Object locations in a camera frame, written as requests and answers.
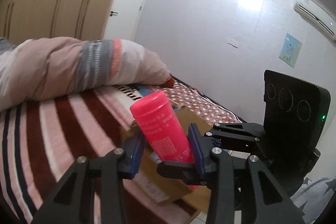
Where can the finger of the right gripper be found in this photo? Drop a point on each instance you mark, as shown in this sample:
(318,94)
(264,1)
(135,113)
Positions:
(236,134)
(187,172)

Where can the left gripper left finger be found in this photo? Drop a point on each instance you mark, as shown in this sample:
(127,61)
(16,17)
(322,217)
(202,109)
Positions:
(72,199)

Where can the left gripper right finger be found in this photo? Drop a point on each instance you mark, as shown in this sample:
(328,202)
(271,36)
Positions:
(240,178)

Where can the pink plastic bottle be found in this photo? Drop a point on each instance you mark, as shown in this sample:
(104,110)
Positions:
(157,120)

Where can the star pattern sleeve forearm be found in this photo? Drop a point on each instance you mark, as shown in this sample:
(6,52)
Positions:
(312,197)

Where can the striped fleece blanket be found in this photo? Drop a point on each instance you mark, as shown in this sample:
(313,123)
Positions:
(41,140)

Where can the polka dot bed sheet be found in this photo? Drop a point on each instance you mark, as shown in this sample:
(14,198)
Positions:
(183,95)

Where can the white air conditioner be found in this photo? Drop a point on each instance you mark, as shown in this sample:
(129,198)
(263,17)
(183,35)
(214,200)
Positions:
(317,17)

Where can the rolled striped duvet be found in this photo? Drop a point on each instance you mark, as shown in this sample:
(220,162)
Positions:
(42,69)

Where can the white door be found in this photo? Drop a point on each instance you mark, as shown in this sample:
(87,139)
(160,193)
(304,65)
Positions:
(123,19)

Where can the blue wall poster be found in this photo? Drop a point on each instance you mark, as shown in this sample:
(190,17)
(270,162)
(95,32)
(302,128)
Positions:
(290,50)

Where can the white wall switch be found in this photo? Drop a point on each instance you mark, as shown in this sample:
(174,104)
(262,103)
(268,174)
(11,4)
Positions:
(234,43)

